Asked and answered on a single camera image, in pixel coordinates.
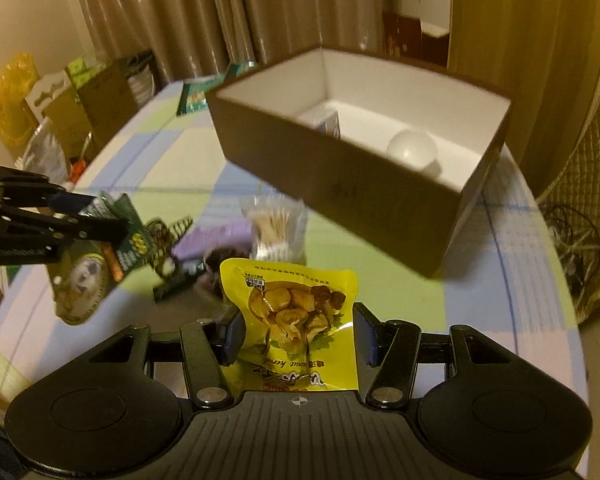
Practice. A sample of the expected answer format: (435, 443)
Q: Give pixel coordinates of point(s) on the dark green snack packet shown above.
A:
(172, 240)

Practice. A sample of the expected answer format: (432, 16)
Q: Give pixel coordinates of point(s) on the purple tube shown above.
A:
(215, 237)

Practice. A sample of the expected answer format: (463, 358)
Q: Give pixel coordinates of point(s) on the yellow plastic bag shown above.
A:
(12, 95)

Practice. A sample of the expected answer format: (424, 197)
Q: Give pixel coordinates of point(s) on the dark red box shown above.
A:
(405, 35)

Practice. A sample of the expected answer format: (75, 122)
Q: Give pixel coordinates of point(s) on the green tissue pack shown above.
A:
(197, 97)
(241, 70)

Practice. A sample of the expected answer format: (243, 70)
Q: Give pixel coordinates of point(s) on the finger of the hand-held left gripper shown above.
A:
(72, 203)
(97, 230)

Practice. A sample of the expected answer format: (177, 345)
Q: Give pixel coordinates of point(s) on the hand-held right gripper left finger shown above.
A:
(233, 336)

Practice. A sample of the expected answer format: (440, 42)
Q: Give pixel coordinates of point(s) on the small printed packet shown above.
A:
(329, 125)

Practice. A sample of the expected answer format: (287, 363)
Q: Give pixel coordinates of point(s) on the brown cardboard box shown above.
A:
(360, 195)

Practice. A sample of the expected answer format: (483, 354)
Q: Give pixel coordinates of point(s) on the bag of cotton swabs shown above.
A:
(275, 227)

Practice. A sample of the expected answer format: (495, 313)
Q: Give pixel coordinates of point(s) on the white cardboard sheet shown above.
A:
(55, 105)

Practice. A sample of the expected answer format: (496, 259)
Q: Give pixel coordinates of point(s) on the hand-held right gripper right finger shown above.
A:
(366, 336)

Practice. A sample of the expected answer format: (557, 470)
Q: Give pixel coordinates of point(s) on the white ball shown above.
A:
(411, 150)

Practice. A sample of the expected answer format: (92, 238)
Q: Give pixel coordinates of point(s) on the checked tablecloth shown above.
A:
(490, 270)

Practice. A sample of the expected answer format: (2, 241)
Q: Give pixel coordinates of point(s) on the yellow snack packet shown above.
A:
(290, 300)

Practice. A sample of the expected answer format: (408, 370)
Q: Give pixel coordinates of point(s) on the clear plastic bag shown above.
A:
(45, 155)

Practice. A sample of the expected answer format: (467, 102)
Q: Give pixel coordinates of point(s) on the quilted chair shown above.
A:
(592, 200)

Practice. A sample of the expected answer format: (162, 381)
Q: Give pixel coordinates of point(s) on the brown storage carton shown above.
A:
(107, 95)

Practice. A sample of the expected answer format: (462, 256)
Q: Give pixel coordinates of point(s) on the golden curtain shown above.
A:
(520, 25)

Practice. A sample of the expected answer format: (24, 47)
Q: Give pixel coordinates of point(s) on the beige curtain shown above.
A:
(240, 10)

